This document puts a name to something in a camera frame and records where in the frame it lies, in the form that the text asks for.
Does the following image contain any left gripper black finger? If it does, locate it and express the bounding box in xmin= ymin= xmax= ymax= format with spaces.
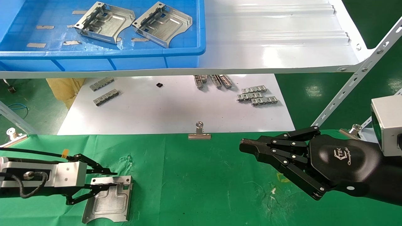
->
xmin=68 ymin=153 xmax=117 ymax=175
xmin=65 ymin=183 xmax=117 ymax=205

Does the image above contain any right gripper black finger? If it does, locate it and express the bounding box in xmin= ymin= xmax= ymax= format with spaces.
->
xmin=240 ymin=146 xmax=330 ymax=201
xmin=239 ymin=126 xmax=321 ymax=155

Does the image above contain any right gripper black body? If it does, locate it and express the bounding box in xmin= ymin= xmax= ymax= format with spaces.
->
xmin=306 ymin=134 xmax=386 ymax=197

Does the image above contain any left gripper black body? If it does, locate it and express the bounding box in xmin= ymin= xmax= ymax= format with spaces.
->
xmin=28 ymin=187 xmax=71 ymax=198

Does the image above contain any stamped metal bracket part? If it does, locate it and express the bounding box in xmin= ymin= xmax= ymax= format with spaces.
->
xmin=74 ymin=2 xmax=136 ymax=45
xmin=132 ymin=1 xmax=193 ymax=48
xmin=82 ymin=176 xmax=133 ymax=224

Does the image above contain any silver binder clip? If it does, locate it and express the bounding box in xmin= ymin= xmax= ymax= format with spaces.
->
xmin=339 ymin=124 xmax=362 ymax=140
xmin=188 ymin=122 xmax=212 ymax=140
xmin=0 ymin=128 xmax=28 ymax=148

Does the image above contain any grey metal connector strip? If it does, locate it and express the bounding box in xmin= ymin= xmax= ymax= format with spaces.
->
xmin=94 ymin=89 xmax=120 ymax=106
xmin=251 ymin=96 xmax=278 ymax=106
xmin=90 ymin=78 xmax=115 ymax=92
xmin=242 ymin=85 xmax=267 ymax=94
xmin=237 ymin=92 xmax=263 ymax=102

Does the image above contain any short white slotted angle bar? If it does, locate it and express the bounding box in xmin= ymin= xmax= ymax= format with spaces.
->
xmin=357 ymin=89 xmax=402 ymax=140

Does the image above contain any green table cloth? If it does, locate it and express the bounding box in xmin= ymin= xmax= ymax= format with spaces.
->
xmin=0 ymin=129 xmax=402 ymax=226

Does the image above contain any grey slotted angle bar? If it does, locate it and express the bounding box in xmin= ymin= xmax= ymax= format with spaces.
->
xmin=0 ymin=101 xmax=40 ymax=135

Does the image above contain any yellow woven bag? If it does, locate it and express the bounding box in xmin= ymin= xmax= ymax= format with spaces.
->
xmin=46 ymin=78 xmax=86 ymax=110

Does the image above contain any white flat board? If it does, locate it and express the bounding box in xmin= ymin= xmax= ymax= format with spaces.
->
xmin=57 ymin=74 xmax=296 ymax=135

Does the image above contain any long white slotted angle bar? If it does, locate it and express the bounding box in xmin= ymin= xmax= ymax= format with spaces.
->
xmin=312 ymin=16 xmax=402 ymax=126

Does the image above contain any black caster wheel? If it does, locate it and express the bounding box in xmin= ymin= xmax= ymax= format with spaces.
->
xmin=3 ymin=78 xmax=17 ymax=93

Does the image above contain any blue plastic bin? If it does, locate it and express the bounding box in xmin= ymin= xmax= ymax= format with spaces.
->
xmin=0 ymin=0 xmax=207 ymax=72

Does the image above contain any white corrugated shelf board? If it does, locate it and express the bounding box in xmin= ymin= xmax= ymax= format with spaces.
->
xmin=0 ymin=0 xmax=374 ymax=79

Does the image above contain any looped black cable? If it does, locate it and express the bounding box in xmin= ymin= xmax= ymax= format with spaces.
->
xmin=0 ymin=171 xmax=49 ymax=199

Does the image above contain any thin black cable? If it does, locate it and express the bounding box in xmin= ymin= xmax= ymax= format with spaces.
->
xmin=0 ymin=148 xmax=76 ymax=159

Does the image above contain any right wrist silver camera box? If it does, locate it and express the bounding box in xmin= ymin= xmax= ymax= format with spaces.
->
xmin=371 ymin=95 xmax=402 ymax=157

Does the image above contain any blue cable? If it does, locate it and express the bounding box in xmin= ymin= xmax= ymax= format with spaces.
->
xmin=7 ymin=104 xmax=29 ymax=119

